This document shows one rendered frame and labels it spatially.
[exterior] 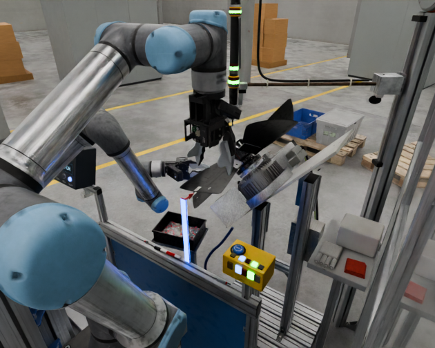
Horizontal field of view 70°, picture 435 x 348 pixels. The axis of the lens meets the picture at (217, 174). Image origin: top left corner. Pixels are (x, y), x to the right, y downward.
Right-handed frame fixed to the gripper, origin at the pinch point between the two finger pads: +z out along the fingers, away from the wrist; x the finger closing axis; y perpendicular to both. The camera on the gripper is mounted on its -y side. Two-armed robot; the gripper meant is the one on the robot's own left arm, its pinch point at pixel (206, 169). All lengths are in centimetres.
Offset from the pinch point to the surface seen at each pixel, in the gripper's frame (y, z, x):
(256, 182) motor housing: -3.7, 21.9, 5.3
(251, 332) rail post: -41, 16, 53
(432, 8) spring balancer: -9, 80, -63
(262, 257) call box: -42.8, 17.5, 15.3
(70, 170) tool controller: 7, -62, 2
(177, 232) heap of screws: 2.6, -15.0, 34.6
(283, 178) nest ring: -5.2, 33.5, 2.9
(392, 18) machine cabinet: 605, 422, -85
